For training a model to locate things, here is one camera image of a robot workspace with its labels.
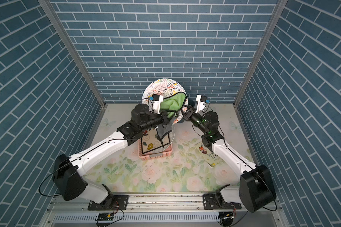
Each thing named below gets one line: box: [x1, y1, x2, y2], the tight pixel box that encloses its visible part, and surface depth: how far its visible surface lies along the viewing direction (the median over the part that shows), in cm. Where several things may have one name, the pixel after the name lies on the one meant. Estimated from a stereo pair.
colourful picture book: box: [194, 141, 223, 169], surface depth 93 cm
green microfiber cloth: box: [159, 91, 187, 119], surface depth 70 cm
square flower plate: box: [141, 127, 171, 155], surface depth 93 cm
